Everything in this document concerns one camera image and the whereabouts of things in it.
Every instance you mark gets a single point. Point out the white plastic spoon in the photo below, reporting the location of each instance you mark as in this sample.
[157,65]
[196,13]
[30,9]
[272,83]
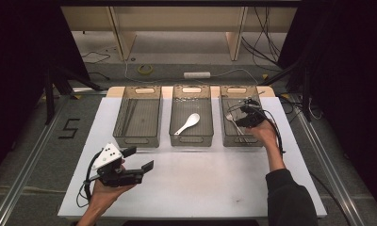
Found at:
[192,120]

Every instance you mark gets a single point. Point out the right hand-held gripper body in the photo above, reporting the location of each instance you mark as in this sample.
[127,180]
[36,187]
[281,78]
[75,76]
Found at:
[255,117]

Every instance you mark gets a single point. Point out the yellow tape roll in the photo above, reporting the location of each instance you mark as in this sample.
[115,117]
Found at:
[140,69]

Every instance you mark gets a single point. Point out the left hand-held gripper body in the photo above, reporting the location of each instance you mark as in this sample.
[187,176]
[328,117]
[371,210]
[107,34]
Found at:
[117,177]

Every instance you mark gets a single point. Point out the person's left hand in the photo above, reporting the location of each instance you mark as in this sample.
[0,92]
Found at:
[109,196]

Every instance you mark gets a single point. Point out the aluminium floor rail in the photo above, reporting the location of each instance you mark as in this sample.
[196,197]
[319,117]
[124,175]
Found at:
[329,166]
[29,166]

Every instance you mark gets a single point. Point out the light wooden bench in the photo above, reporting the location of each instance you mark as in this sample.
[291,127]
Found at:
[123,40]

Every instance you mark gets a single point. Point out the metal fork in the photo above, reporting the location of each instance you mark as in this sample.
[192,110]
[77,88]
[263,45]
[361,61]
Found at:
[230,117]

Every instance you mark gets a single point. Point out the person's right hand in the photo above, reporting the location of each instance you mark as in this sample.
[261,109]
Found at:
[266,135]

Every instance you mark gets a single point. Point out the black curtain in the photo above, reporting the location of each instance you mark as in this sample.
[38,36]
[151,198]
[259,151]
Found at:
[13,62]
[350,62]

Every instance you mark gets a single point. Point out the black metal stand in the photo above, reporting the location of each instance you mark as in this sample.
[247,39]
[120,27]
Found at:
[306,94]
[49,94]

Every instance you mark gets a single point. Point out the white power strip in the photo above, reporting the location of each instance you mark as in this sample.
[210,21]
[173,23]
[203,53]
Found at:
[196,75]

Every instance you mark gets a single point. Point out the smoky transparent plastic bin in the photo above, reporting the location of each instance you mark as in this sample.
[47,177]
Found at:
[240,142]
[191,140]
[139,142]

